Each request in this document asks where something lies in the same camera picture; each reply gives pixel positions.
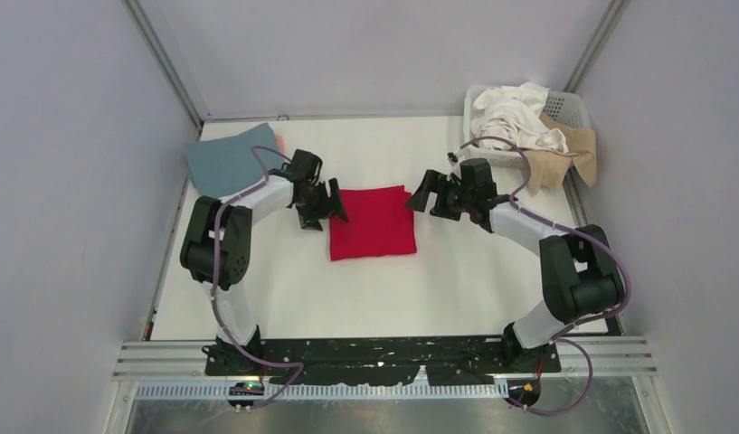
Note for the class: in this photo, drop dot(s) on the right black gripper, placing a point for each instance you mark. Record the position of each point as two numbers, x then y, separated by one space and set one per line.
443 195

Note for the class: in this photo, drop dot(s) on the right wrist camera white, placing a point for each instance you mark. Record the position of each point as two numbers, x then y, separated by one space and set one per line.
454 158

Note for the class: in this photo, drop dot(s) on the folded pink t shirt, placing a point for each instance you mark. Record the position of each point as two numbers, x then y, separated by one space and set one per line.
280 144

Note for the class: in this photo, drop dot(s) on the folded blue-grey t shirt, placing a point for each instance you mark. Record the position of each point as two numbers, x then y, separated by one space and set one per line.
224 166

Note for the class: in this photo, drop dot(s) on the beige t shirt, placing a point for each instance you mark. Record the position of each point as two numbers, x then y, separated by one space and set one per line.
549 167

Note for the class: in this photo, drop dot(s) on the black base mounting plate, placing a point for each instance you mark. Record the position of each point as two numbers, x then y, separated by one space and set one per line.
446 360

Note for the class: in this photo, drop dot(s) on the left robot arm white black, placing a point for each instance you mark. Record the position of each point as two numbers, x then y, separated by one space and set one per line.
217 245

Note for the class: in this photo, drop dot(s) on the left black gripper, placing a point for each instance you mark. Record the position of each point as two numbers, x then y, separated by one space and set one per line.
320 203

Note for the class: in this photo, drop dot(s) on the red t shirt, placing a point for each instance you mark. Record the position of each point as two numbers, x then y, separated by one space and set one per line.
379 224

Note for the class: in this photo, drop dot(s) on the white t shirt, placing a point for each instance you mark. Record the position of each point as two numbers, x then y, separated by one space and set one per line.
513 113

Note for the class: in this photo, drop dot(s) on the white plastic laundry basket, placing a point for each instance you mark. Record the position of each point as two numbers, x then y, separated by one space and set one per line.
566 108

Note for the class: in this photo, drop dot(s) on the aluminium frame rail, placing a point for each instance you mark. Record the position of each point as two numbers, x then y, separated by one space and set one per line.
174 370

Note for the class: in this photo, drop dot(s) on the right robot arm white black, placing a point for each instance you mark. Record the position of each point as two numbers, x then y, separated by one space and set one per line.
579 278

